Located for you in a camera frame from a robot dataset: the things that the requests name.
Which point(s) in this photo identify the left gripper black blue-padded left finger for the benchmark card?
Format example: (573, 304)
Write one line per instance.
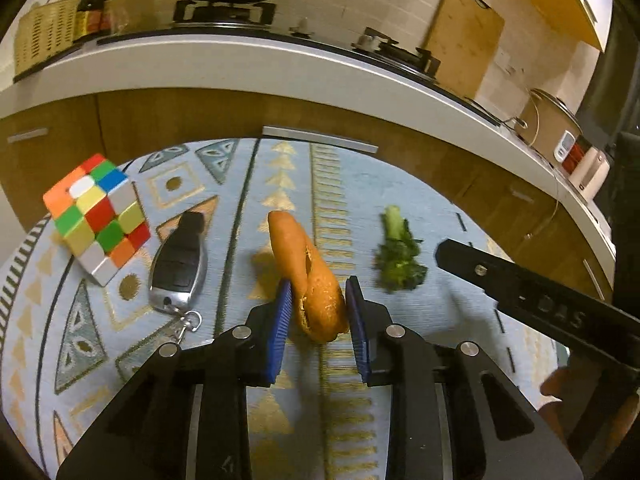
(183, 414)

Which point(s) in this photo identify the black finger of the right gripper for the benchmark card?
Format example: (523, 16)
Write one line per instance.
(577, 321)

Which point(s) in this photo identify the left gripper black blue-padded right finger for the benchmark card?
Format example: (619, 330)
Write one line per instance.
(454, 413)

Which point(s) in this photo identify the green leafy vegetable scrap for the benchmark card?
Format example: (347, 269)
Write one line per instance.
(395, 258)

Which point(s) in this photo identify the orange bread roll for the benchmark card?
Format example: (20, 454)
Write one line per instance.
(318, 301)

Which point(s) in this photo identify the dark kitchen window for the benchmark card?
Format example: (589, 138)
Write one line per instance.
(611, 102)

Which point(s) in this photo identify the white kitchen countertop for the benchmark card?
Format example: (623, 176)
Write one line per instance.
(276, 68)

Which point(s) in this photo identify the brown wooden cabinet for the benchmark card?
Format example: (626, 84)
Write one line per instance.
(518, 203)

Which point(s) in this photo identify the black silver car key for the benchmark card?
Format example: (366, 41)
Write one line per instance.
(178, 273)

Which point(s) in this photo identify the patterned light blue tablecloth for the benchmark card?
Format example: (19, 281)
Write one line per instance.
(74, 330)

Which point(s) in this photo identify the white electric kettle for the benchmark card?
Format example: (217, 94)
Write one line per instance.
(590, 173)

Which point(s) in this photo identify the red container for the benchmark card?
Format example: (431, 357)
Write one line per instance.
(576, 154)

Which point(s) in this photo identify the beige rice cooker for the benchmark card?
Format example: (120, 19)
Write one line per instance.
(547, 126)

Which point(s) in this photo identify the multicoloured puzzle cube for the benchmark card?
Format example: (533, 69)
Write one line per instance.
(97, 212)

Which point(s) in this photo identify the wooden cutting board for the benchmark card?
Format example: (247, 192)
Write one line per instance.
(464, 37)

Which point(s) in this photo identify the black gas stove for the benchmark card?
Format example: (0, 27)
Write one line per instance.
(255, 21)

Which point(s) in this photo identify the woven beige basket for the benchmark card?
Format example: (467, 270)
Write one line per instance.
(45, 30)

